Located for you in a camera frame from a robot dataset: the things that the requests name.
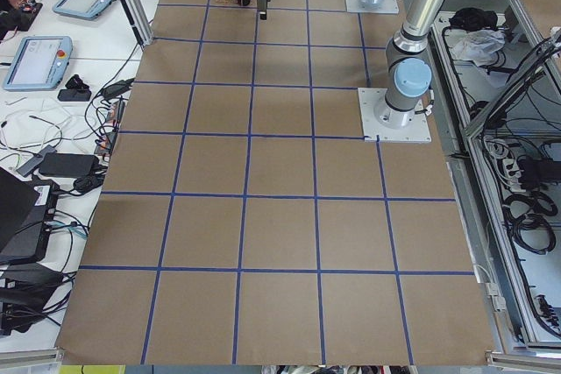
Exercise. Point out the grey orange usb hub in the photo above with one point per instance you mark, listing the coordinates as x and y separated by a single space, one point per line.
104 145
115 113

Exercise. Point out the teach pendant near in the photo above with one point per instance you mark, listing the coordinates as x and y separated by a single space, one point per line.
39 63

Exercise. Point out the black power brick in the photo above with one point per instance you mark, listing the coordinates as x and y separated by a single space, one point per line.
67 165

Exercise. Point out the black laptop computer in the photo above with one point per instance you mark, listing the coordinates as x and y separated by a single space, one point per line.
27 208

